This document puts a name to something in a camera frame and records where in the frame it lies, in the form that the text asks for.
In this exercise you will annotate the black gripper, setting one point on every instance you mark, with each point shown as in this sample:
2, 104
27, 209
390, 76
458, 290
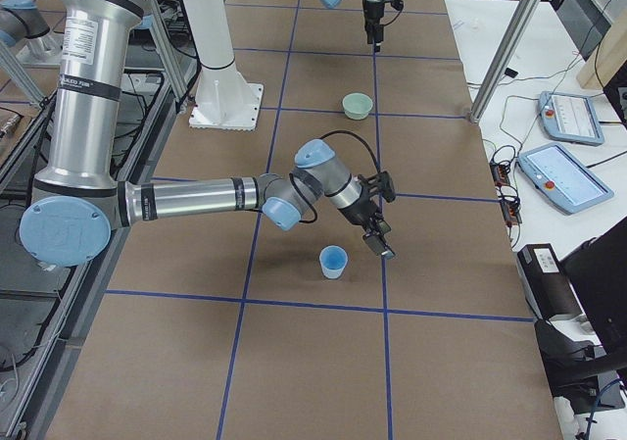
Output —
371, 15
359, 214

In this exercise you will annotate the light blue plastic cup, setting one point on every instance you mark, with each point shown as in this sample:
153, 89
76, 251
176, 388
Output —
333, 261

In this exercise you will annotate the light green bowl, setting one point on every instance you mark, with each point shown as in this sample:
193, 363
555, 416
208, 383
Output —
357, 106

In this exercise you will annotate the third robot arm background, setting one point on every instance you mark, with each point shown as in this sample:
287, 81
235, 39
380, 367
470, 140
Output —
21, 19

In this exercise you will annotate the black orange adapter box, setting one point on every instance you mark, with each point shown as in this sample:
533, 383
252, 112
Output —
500, 173

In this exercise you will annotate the black box with label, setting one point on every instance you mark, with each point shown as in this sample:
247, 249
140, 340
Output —
546, 287

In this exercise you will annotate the near teach pendant tablet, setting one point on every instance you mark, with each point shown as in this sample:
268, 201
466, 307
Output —
563, 179

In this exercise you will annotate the teach pendant tablet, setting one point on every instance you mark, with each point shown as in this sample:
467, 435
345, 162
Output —
570, 118
563, 179

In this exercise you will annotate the far teach pendant tablet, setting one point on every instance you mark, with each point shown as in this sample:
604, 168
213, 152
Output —
570, 118

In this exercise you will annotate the black computer monitor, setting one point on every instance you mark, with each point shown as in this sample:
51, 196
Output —
597, 273

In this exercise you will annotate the aluminium frame post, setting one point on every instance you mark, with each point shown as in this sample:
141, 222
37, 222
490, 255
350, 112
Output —
522, 15

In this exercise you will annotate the aluminium side frame rail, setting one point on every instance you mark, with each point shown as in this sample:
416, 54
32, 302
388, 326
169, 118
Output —
43, 307

